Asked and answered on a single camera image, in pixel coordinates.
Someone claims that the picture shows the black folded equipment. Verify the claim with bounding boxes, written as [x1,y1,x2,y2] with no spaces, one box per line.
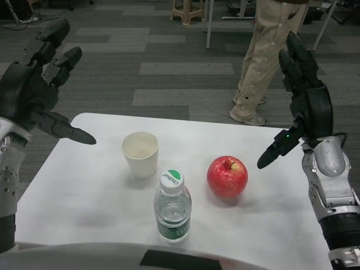
[330,0,360,26]

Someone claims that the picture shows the beige plastic stool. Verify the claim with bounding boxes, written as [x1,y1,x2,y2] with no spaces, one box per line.
[172,0,204,25]

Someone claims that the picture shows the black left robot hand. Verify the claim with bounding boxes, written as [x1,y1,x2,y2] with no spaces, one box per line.
[0,19,97,146]

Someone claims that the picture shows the white metal-legged table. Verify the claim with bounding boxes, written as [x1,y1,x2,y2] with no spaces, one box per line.
[204,0,337,50]

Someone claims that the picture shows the floor cables with power strip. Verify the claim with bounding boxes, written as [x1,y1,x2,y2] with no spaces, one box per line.
[0,12,61,29]

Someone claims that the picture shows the red apple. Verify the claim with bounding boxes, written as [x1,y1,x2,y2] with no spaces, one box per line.
[206,155,249,199]

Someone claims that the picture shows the white paper cup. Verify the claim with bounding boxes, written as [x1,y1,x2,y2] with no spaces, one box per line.
[121,131,159,179]

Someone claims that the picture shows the clear plastic water bottle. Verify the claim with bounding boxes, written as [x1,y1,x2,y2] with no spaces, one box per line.
[153,169,192,244]

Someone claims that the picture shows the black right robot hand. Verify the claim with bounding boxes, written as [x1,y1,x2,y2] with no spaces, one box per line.
[256,30,335,170]

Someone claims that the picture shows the person in beige trousers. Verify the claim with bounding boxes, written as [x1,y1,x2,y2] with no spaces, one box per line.
[229,0,309,127]

